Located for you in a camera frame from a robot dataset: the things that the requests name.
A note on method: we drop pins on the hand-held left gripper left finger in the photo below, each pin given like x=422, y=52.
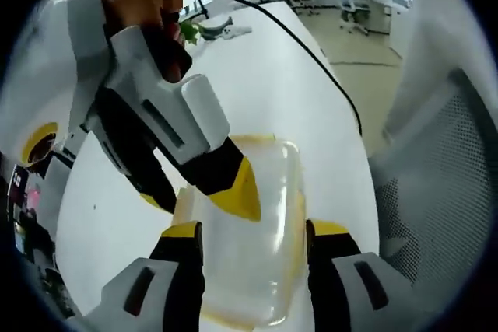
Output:
x=155, y=285

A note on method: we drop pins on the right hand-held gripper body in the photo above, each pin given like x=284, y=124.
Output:
x=50, y=60

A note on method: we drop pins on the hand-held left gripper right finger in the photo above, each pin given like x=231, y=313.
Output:
x=350, y=281

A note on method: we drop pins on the clear plastic food container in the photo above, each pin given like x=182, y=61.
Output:
x=249, y=254

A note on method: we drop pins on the green leafy plant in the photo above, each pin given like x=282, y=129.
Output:
x=190, y=32

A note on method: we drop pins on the grey fish-shaped toy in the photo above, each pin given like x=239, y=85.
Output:
x=218, y=29

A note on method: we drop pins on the dark printed box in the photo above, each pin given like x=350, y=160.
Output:
x=25, y=188

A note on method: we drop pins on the white mesh office chair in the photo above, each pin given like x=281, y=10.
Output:
x=439, y=153

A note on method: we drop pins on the white swivel chair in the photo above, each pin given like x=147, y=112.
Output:
x=356, y=21

